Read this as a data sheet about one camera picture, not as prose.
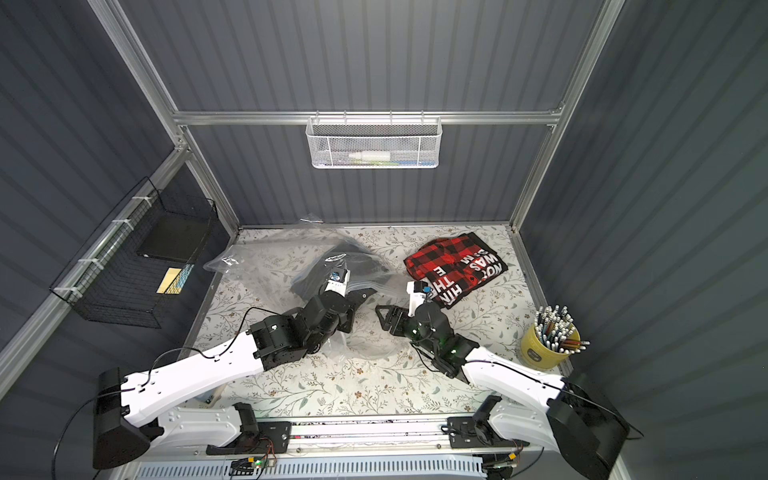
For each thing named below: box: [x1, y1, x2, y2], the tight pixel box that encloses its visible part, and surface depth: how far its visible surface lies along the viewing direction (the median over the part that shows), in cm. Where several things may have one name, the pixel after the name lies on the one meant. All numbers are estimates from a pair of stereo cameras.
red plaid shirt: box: [404, 232, 509, 309], surface depth 101 cm
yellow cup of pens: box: [521, 304, 591, 369], surface depth 75 cm
